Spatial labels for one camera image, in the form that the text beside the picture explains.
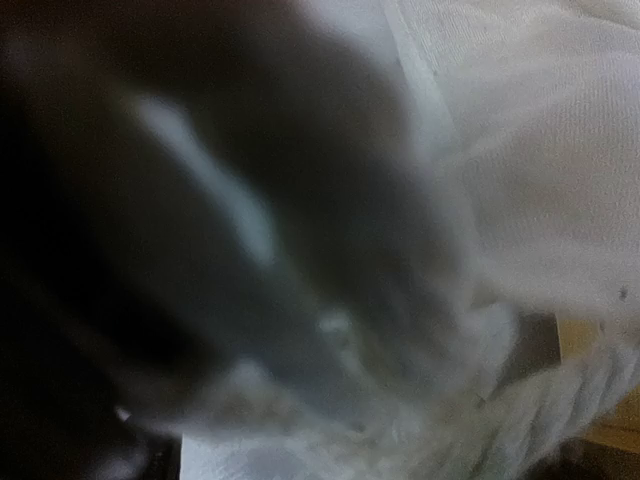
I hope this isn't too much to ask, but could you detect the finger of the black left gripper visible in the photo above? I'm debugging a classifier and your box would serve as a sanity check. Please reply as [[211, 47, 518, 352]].
[[1, 1, 469, 479]]

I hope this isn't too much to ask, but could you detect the duck print mattress cushion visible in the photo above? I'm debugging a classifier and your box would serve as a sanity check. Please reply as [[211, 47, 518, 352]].
[[180, 1, 639, 479]]

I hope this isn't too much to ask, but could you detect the wooden pet bed frame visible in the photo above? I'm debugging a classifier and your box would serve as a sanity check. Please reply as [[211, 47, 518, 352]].
[[502, 317, 639, 453]]

